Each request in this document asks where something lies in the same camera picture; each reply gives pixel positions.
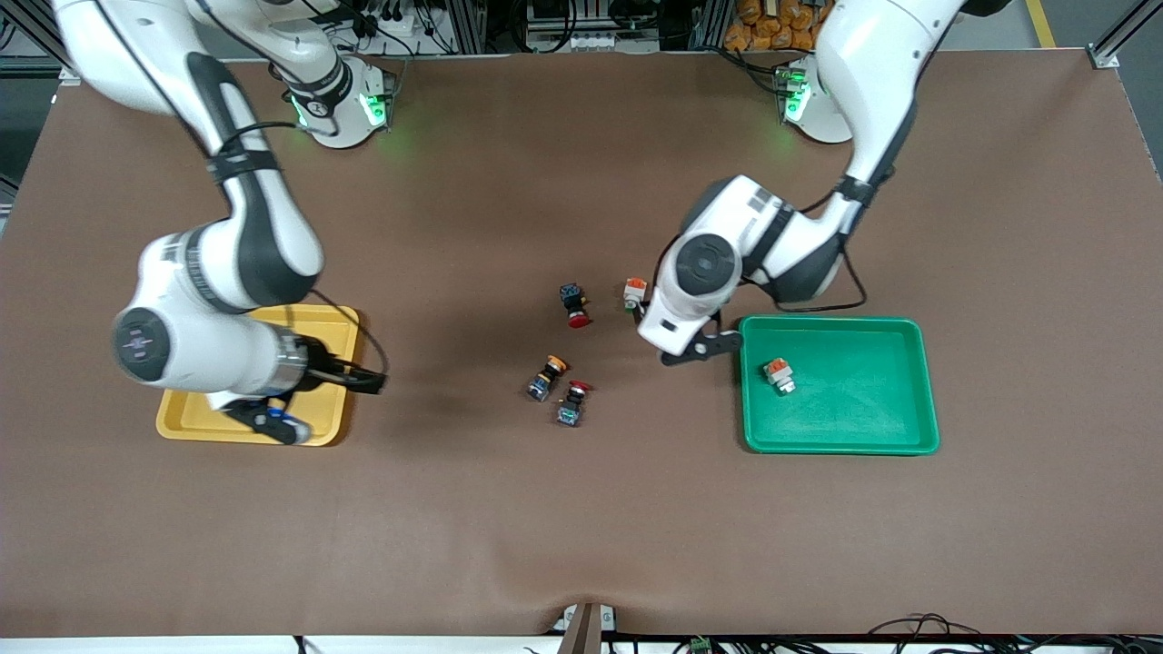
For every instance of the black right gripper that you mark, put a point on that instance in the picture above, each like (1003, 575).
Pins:
(320, 365)

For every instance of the yellow push button switch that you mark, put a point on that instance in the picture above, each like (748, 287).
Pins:
(543, 380)

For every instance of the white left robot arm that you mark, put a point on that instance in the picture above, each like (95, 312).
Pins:
(863, 82)

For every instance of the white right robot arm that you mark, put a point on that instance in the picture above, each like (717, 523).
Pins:
(263, 227)

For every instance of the yellow plastic tray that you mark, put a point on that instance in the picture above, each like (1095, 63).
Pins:
(182, 422)

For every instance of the brown table mat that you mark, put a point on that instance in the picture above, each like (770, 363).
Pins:
(581, 518)

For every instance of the green plastic tray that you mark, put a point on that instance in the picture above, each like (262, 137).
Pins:
(863, 409)

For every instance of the white power strip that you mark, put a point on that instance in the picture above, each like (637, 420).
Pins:
(581, 41)

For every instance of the orange mesh bags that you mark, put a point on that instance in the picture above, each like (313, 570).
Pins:
(772, 23)

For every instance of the red push button switch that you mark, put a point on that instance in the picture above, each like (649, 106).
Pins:
(572, 404)
(572, 304)

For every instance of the post with metal bracket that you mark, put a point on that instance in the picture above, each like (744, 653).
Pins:
(581, 631)

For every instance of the aluminium frame profile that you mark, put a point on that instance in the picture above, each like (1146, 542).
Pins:
(1104, 56)
(71, 71)

